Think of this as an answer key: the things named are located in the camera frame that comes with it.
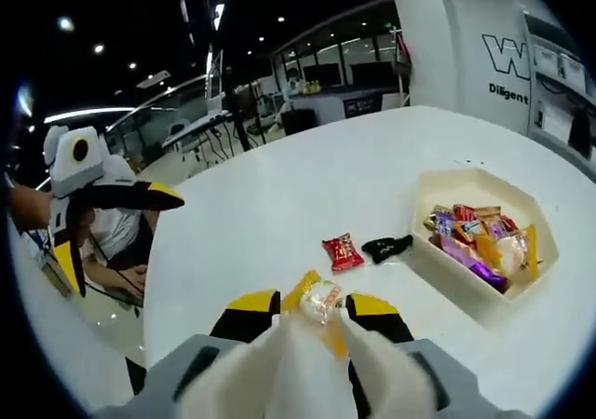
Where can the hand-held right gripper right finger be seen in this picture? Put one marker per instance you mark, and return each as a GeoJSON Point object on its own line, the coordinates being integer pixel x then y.
{"type": "Point", "coordinates": [382, 326]}

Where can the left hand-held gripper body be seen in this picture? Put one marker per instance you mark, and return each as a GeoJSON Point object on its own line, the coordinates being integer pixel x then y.
{"type": "Point", "coordinates": [79, 167]}

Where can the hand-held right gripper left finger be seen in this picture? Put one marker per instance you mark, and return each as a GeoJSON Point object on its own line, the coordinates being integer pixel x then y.
{"type": "Point", "coordinates": [242, 323]}

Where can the yellow clear snack packet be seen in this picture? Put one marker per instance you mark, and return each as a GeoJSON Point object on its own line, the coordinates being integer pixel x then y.
{"type": "Point", "coordinates": [512, 251]}
{"type": "Point", "coordinates": [309, 298]}

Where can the black snack packet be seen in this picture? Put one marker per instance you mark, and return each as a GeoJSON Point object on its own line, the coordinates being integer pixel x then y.
{"type": "Point", "coordinates": [386, 247]}

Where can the red square snack packet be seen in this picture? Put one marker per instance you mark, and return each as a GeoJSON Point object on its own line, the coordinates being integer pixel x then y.
{"type": "Point", "coordinates": [342, 252]}

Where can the orange purple snack packet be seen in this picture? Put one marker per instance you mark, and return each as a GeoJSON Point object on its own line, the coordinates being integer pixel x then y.
{"type": "Point", "coordinates": [479, 265]}
{"type": "Point", "coordinates": [496, 228]}

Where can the small blue candy packet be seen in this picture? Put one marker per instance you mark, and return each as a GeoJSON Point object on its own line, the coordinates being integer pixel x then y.
{"type": "Point", "coordinates": [444, 223]}

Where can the small orange candy packet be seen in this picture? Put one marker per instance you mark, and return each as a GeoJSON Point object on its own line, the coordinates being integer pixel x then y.
{"type": "Point", "coordinates": [468, 230]}

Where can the dark red chocolate bar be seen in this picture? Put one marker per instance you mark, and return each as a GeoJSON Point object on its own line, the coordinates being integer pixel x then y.
{"type": "Point", "coordinates": [475, 212]}

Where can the beige hexagonal container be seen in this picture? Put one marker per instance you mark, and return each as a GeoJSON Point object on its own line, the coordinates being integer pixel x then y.
{"type": "Point", "coordinates": [447, 188]}

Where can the red long snack packet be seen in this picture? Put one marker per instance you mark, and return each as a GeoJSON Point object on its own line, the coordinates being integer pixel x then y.
{"type": "Point", "coordinates": [508, 222]}

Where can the curved ceiling light strip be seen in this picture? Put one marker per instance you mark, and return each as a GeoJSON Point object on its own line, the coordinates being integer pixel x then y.
{"type": "Point", "coordinates": [84, 114]}

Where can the dark counter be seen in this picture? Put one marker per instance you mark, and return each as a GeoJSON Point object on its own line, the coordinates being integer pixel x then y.
{"type": "Point", "coordinates": [363, 104]}

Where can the large white box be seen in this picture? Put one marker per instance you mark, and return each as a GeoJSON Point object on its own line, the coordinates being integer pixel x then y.
{"type": "Point", "coordinates": [556, 123]}

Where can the grey metal shelving rack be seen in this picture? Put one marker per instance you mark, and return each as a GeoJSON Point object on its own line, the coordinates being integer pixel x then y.
{"type": "Point", "coordinates": [530, 74]}

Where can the rows of white storage bins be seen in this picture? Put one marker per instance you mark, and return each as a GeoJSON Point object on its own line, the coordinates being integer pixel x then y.
{"type": "Point", "coordinates": [572, 67]}

